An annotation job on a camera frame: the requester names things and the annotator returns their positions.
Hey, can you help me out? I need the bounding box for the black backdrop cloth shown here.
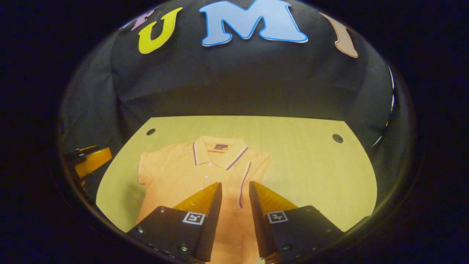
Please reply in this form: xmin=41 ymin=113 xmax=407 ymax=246
xmin=59 ymin=0 xmax=398 ymax=217

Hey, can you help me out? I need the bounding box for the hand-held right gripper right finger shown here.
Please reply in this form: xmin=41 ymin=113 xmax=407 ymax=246
xmin=248 ymin=180 xmax=346 ymax=264

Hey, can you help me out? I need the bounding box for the orange polo T-shirt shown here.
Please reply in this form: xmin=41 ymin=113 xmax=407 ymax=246
xmin=136 ymin=136 xmax=272 ymax=264

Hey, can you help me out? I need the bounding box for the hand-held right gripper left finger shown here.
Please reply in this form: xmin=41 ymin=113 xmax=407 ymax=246
xmin=126 ymin=181 xmax=223 ymax=264

